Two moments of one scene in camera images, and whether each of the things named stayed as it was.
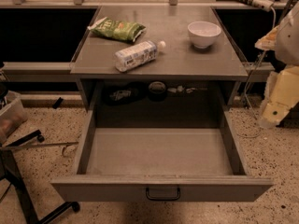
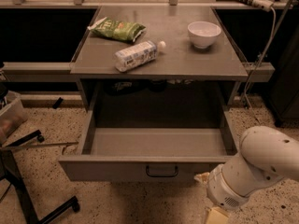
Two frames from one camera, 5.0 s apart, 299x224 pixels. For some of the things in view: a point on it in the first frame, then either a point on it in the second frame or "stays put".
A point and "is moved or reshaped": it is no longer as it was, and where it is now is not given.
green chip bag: (117, 29) stays put
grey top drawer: (161, 155) is moved or reshaped
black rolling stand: (10, 173) stays put
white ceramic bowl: (203, 34) stays put
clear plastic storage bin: (12, 116) stays put
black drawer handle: (173, 198) to (162, 175)
